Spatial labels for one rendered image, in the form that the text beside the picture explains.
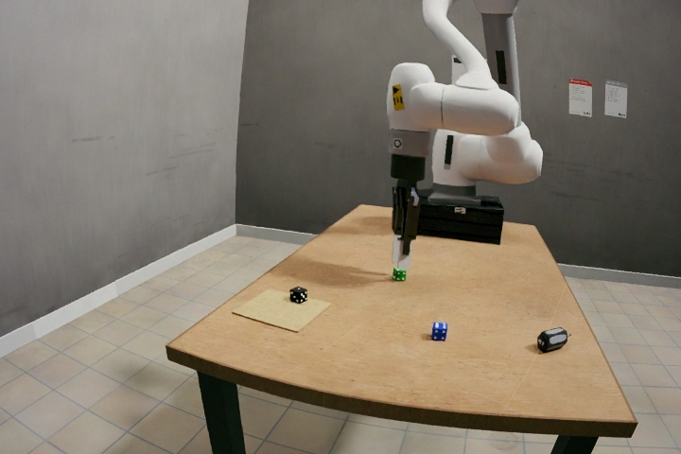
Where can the green die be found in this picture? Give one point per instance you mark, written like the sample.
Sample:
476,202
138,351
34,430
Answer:
399,275

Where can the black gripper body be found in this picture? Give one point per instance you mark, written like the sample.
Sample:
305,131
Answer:
408,171

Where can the beige square mat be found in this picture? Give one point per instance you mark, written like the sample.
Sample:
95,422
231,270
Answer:
274,307

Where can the blue die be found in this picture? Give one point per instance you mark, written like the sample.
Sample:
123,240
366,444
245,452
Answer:
439,331

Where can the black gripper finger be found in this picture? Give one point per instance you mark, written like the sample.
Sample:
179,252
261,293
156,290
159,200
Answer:
410,217
397,225

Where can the black die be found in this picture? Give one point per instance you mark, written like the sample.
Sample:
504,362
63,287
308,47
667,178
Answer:
298,295

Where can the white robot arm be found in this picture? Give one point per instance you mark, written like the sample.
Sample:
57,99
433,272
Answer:
474,107

